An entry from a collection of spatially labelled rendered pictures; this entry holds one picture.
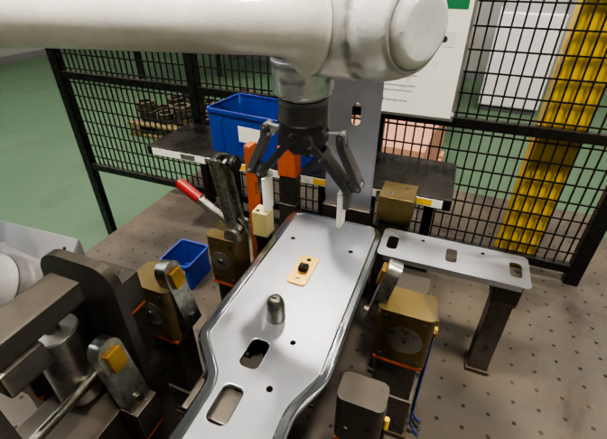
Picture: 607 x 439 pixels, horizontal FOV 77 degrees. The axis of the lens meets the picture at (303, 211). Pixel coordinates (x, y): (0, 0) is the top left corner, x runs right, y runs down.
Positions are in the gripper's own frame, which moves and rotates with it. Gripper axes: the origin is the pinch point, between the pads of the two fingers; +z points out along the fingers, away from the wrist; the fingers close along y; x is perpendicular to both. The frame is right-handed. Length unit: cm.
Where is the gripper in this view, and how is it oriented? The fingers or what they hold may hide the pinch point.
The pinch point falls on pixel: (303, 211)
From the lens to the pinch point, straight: 67.7
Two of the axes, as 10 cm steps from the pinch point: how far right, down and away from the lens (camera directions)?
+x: 3.7, -5.1, 7.8
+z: 0.0, 8.4, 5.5
